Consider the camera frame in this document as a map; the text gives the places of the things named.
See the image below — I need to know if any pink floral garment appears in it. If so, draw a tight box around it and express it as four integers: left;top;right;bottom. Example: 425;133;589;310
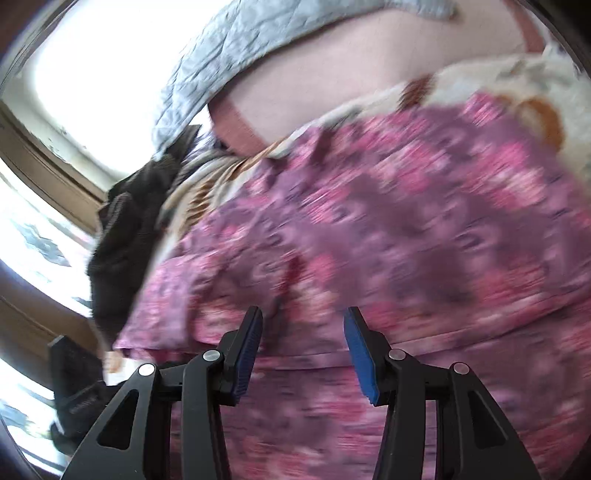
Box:
113;92;591;480

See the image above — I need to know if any grey quilted pillow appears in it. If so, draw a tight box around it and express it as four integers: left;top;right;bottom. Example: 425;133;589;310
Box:
152;0;459;160

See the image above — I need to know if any pink bed sheet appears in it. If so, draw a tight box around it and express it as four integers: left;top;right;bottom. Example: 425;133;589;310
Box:
208;0;555;158

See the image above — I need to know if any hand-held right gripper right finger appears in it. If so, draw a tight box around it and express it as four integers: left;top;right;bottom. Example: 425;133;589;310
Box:
344;306;542;480

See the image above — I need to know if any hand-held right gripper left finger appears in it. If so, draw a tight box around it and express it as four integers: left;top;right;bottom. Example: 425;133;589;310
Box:
60;305;264;480

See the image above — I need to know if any cream leaf print blanket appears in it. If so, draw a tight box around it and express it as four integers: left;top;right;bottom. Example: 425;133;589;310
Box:
157;44;591;241

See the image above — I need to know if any dark brown cloth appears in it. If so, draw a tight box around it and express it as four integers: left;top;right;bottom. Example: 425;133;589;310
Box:
88;124;200;356

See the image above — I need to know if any wooden window frame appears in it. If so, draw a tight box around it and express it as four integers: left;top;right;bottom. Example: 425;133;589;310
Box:
0;100;108;234

